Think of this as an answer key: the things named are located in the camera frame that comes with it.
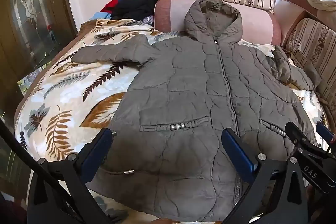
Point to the leaf print fleece blanket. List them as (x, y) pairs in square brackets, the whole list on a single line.
[(71, 87)]

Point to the pink bolster cushion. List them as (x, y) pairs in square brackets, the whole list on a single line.
[(173, 12)]

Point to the black cloth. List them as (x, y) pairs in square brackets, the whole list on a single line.
[(136, 7)]

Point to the patterned glass door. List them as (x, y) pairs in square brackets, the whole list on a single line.
[(34, 19)]

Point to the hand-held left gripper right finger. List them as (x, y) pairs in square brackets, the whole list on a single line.
[(237, 153)]

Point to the striped floral side cushion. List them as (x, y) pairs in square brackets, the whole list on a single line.
[(315, 48)]

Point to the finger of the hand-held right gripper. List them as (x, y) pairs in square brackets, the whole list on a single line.
[(325, 132), (305, 158)]

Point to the grey quilted hooded jacket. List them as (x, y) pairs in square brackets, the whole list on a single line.
[(189, 87)]

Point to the red cloth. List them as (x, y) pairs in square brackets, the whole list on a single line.
[(111, 5)]

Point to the light blue cloth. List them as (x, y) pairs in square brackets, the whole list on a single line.
[(101, 15)]

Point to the pink sofa armrest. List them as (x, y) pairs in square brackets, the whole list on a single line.
[(292, 6)]

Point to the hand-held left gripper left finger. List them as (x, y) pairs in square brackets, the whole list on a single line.
[(97, 148)]

